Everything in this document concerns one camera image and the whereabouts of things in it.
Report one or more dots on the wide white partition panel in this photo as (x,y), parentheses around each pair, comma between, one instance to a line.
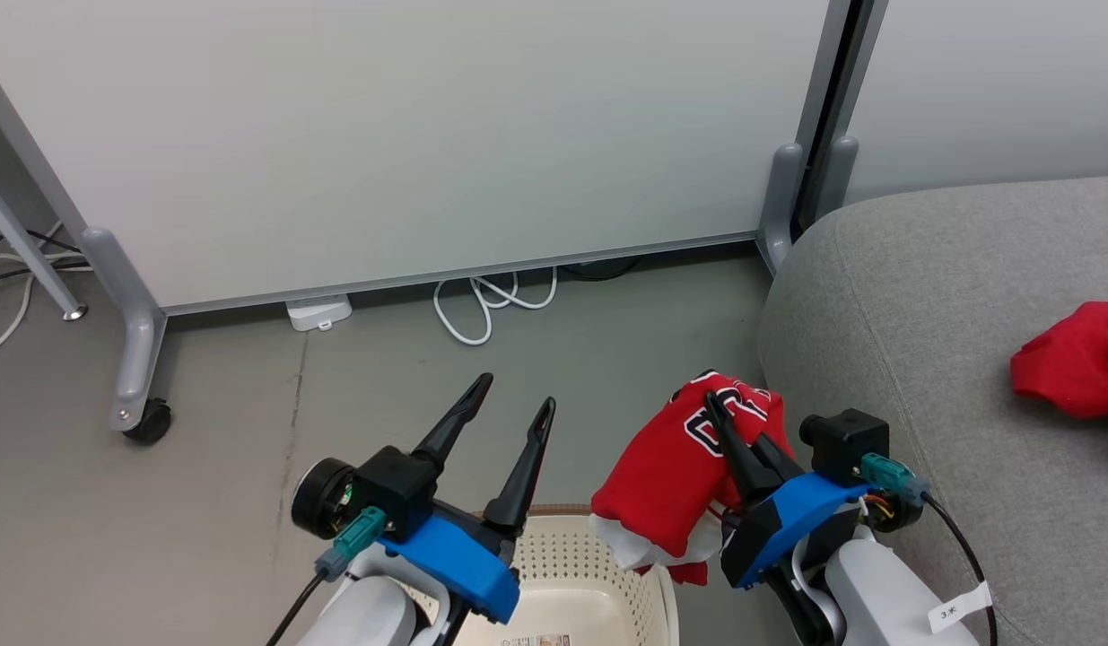
(383,135)

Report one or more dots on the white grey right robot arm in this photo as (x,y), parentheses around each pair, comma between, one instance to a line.
(876,592)

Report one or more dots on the grey fabric sofa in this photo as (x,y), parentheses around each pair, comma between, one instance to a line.
(948,314)

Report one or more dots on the grey partition foot post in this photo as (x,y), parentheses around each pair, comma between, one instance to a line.
(780,206)
(839,170)

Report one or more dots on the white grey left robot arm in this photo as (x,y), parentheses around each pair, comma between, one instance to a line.
(365,610)

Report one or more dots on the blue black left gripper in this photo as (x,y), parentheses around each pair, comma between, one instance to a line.
(455,561)

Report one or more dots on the cream perforated laundry basket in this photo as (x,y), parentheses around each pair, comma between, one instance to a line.
(580,583)

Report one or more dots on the red printed basketball jersey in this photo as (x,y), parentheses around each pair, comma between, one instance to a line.
(670,467)

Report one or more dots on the black caster wheel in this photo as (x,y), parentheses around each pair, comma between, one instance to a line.
(152,423)

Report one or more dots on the red shirt with white trim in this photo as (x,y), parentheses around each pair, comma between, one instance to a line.
(1074,359)

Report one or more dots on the grey curved partition leg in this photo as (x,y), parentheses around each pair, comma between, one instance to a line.
(136,341)

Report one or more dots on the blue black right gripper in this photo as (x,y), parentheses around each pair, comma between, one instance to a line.
(787,520)

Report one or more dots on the white power adapter box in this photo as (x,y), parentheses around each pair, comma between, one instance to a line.
(318,312)

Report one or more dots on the metal table leg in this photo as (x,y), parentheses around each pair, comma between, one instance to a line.
(29,251)

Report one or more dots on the narrow white partition panel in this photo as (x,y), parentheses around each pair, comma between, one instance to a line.
(993,81)

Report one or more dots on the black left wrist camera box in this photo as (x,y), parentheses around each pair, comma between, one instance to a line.
(396,489)

